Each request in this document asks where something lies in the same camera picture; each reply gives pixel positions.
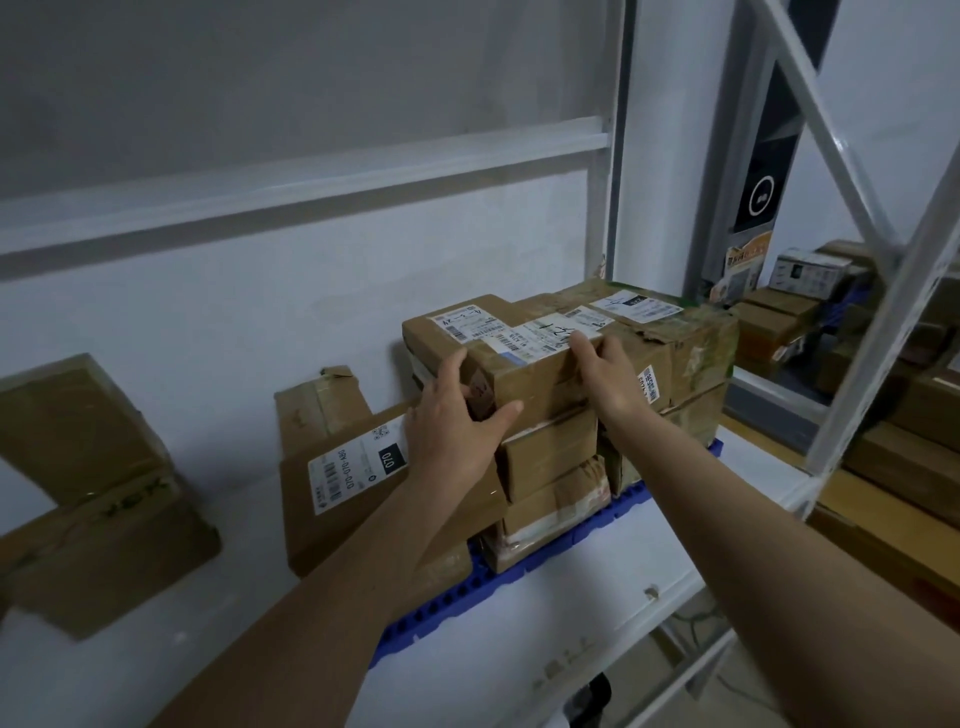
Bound person's left forearm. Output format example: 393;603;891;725
148;466;498;728

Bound orange and white packet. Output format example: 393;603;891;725
709;230;774;304

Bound black object under shelf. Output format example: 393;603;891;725
561;673;615;728

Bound blue plastic grid mat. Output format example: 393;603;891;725
370;437;726;670

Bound person's right forearm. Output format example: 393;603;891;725
598;408;960;728

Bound person's right hand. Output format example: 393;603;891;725
567;330;663;430

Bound large cardboard box green tape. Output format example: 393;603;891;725
517;280;741;496

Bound black panel with white ring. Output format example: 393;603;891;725
730;58;802;235

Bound person's left hand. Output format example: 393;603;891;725
403;346;525;498

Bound small taped cardboard box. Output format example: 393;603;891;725
493;406;601;505

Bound crumpled cardboard box red print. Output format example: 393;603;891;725
478;456;610;576

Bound white printed carton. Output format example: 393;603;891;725
768;247;855;303

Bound pile of brown cardboard parcels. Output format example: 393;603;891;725
729;238;960;601

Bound white metal shelf rack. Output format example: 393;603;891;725
0;0;960;728

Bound worn brown cardboard box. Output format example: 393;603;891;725
0;353;224;643

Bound cardboard parcel with white labels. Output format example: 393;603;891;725
401;294;615;445

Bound flat cardboard parcel barcode label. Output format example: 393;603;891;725
273;365;513;625

